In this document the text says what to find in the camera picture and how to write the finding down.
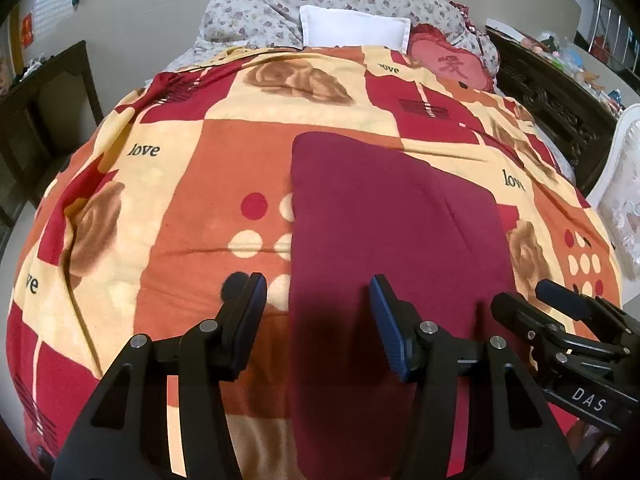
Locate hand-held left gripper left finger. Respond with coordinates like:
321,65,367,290
50,272,268,480

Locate red heart cushion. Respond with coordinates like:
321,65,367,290
407,22,496,92

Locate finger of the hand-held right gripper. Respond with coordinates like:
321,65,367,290
535,280,640,350
490,291,569,350

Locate printed orange red blanket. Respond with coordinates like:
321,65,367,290
5,45,626,480

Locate white ornate chair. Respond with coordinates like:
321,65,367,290
582,102,640,306

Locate metal rack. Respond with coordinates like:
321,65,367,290
575,0,640,71

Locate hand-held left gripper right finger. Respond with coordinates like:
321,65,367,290
369,275,581,480

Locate clutter on headboard shelf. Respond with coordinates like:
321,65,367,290
515,30,626,111

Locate dark wooden table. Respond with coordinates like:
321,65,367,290
0,40,103,231

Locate window blind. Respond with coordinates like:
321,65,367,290
30,0,76,41

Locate white pillow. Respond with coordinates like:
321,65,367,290
299,5,412,53

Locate dark carved wooden headboard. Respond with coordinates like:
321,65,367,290
485,25,621,193

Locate maroon garment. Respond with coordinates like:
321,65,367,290
289,131,518,480

